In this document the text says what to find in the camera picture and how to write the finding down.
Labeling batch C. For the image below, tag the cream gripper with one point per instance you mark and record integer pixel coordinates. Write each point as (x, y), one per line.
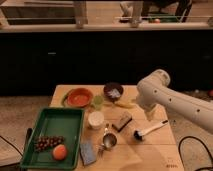
(150, 114)

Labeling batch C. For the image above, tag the brown block eraser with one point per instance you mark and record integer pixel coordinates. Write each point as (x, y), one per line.
(122, 121)

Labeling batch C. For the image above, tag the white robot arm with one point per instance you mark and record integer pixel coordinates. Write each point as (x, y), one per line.
(153, 90)

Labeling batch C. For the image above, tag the small metal cup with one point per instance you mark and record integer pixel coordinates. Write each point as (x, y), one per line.
(108, 142)

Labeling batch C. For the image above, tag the light green cup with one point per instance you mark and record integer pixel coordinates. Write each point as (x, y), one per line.
(98, 102)

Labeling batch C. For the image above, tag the white plastic cup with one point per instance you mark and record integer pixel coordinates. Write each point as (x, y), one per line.
(96, 119)

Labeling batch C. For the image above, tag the yellow banana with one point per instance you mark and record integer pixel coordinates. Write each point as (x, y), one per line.
(124, 104)

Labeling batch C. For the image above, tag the metal spoon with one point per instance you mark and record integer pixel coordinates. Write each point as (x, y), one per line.
(106, 129)

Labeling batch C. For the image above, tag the dark brown bowl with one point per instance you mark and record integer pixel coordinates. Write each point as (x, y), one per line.
(113, 91)

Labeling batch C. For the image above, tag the blue sponge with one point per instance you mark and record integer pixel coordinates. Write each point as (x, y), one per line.
(87, 153)

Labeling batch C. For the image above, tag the orange bowl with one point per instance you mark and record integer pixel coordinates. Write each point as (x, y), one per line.
(79, 97)

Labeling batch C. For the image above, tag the green plastic tray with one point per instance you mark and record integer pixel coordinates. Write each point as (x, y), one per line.
(54, 126)

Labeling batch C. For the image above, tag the orange fruit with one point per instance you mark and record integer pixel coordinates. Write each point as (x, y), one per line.
(59, 152)

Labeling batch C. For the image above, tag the dark grape bunch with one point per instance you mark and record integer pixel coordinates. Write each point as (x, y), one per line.
(45, 142)

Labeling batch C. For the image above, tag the white handled black brush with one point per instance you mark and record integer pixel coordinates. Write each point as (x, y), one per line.
(140, 134)

